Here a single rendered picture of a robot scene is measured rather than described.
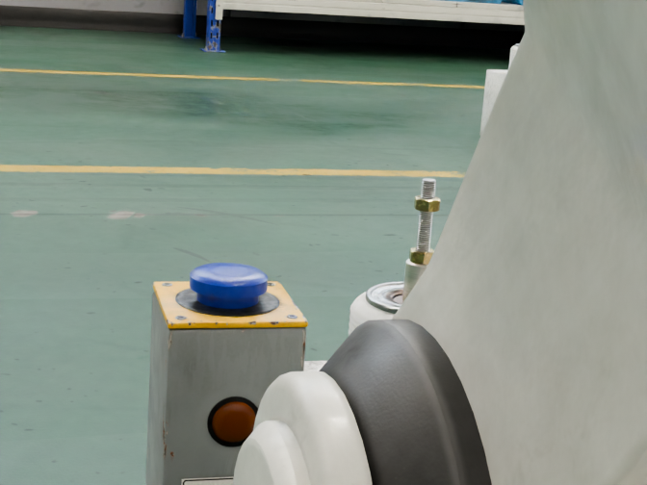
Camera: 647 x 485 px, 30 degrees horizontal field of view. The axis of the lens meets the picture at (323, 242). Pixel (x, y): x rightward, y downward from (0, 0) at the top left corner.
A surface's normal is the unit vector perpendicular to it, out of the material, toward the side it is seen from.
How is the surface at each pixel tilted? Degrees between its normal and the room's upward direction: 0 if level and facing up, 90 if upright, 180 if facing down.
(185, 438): 90
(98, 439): 0
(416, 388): 48
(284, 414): 90
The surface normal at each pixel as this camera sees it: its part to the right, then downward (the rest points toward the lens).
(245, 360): 0.24, 0.25
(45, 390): 0.07, -0.97
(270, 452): -0.62, -0.65
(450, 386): 0.21, -0.73
